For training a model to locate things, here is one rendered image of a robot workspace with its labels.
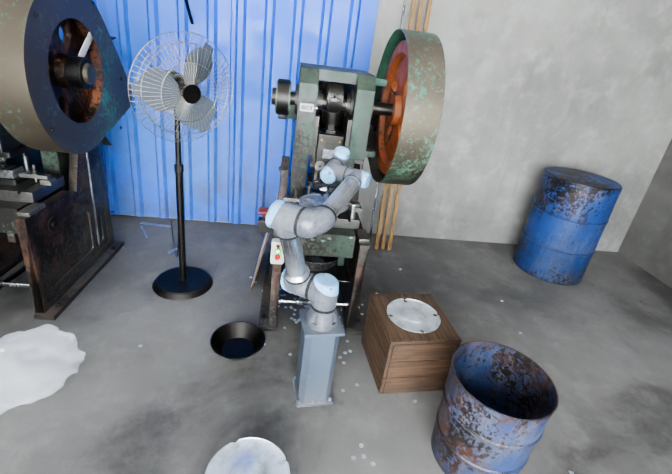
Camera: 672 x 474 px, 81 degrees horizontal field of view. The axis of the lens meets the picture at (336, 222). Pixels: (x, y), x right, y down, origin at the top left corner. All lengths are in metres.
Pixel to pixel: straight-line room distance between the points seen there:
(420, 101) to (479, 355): 1.21
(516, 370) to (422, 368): 0.45
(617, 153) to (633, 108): 0.41
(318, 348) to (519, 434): 0.86
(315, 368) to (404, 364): 0.47
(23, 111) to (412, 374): 2.19
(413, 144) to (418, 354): 1.05
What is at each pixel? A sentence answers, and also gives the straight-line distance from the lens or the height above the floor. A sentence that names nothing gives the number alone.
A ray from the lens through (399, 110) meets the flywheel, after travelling 2.26.
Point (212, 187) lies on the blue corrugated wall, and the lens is 3.63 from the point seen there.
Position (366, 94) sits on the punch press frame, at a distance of 2.16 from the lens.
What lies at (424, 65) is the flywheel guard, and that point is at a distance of 2.02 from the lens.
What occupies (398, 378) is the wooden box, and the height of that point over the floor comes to 0.11.
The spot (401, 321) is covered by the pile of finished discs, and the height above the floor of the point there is 0.35.
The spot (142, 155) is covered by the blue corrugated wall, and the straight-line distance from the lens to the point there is 3.72.
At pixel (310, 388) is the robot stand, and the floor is 0.11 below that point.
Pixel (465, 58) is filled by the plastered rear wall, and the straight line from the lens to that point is 3.66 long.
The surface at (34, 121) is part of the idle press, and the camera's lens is 2.25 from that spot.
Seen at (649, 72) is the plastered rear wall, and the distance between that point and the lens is 4.55.
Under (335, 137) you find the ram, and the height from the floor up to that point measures 1.16.
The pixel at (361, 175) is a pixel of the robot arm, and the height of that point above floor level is 1.12.
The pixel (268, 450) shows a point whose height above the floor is 0.24.
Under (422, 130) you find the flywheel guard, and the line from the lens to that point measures 1.96.
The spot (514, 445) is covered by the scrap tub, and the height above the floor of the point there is 0.33.
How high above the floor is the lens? 1.63
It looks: 24 degrees down
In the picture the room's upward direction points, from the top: 8 degrees clockwise
